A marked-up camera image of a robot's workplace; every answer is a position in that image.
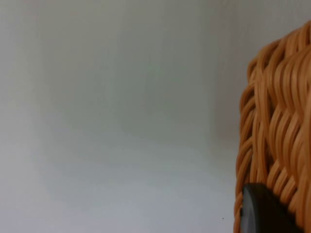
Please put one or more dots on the pale brown wicker basket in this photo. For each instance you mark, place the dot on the pale brown wicker basket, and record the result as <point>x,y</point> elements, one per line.
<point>279,116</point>

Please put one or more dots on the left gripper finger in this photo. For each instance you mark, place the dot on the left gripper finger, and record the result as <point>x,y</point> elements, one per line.
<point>262,213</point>

